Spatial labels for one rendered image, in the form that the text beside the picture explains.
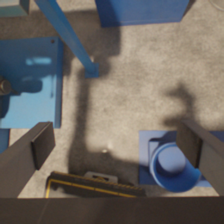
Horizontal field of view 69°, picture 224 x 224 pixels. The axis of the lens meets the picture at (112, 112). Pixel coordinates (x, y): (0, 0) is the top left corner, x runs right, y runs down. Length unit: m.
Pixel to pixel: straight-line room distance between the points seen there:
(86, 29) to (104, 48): 0.27
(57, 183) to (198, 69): 1.43
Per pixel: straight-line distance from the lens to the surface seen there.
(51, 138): 0.16
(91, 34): 1.74
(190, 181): 1.19
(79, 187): 1.24
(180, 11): 1.67
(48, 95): 1.53
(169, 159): 1.33
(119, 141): 1.44
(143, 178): 1.48
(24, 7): 0.61
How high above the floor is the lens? 1.44
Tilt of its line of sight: 81 degrees down
